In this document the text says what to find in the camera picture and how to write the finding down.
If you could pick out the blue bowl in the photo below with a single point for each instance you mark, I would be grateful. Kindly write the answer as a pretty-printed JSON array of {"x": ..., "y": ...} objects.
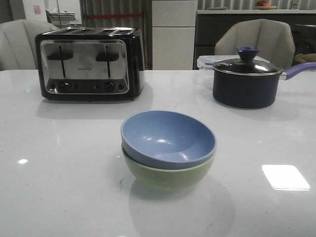
[{"x": 167, "y": 140}]

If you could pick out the green bowl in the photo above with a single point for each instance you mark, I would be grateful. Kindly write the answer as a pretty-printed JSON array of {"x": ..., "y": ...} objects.
[{"x": 168, "y": 179}]

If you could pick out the clear plastic food container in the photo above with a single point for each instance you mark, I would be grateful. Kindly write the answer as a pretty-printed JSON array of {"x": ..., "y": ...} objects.
[{"x": 206, "y": 61}]

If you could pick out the dark blue saucepan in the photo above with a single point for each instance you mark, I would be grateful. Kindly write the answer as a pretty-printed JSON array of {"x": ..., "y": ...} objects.
[{"x": 252, "y": 92}]

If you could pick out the white refrigerator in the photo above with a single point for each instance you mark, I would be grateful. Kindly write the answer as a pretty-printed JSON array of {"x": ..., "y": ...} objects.
[{"x": 173, "y": 34}]

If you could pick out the black chrome four-slot toaster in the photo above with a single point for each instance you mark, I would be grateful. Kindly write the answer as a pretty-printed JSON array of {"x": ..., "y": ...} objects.
[{"x": 91, "y": 64}]

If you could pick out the glass pot lid blue knob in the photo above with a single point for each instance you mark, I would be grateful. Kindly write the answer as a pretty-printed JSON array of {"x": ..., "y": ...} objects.
[{"x": 246, "y": 64}]

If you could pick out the grey chair right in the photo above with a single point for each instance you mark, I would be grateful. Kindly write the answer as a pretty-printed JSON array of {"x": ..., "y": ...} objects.
[{"x": 274, "y": 38}]

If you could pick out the grey chair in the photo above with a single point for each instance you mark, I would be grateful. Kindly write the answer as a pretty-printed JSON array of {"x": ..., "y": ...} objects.
[
  {"x": 17, "y": 43},
  {"x": 274, "y": 38}
]

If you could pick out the fruit bowl on counter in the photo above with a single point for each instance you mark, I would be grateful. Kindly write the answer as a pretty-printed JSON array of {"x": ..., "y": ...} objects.
[{"x": 264, "y": 5}]

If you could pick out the grey chair left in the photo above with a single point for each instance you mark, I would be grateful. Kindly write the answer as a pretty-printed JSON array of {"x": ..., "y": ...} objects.
[{"x": 17, "y": 43}]

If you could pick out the wicker basket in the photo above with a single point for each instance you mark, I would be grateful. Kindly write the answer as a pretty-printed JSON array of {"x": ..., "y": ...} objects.
[{"x": 305, "y": 58}]

